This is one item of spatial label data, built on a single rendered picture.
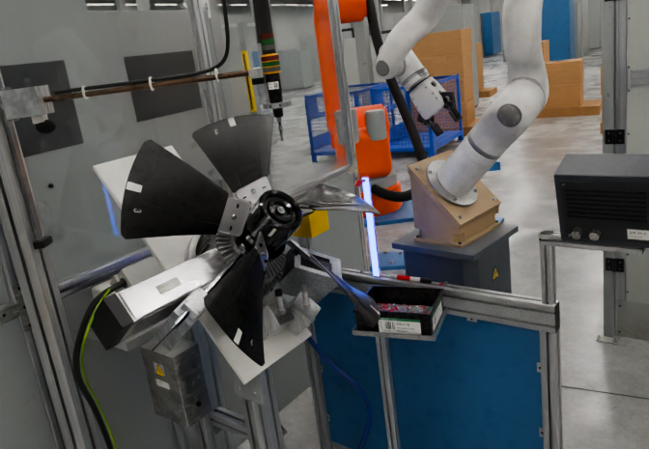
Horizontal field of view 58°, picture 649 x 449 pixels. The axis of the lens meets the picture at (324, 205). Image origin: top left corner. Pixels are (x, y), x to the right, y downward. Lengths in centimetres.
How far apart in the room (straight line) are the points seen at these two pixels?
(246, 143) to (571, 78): 915
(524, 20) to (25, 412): 177
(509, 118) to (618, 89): 134
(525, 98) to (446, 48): 767
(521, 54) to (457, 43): 759
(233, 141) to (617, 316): 226
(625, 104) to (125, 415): 240
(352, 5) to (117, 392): 404
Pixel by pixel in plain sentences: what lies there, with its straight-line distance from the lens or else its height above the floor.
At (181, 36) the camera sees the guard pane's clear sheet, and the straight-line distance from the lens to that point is 222.
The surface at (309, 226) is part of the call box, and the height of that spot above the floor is 102.
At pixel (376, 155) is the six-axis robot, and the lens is 530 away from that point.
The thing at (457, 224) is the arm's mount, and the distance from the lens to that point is 184.
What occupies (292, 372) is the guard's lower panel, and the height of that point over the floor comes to 19.
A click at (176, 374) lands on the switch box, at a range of 168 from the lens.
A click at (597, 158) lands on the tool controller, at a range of 152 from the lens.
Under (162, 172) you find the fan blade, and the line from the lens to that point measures 135.
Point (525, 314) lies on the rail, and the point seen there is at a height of 82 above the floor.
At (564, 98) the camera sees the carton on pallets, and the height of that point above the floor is 27.
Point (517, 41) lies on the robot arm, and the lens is 168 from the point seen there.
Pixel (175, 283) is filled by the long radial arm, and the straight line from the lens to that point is 137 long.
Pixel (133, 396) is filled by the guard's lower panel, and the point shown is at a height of 53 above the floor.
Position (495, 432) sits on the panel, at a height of 40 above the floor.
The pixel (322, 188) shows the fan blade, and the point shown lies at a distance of 171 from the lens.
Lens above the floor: 158
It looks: 15 degrees down
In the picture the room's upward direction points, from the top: 8 degrees counter-clockwise
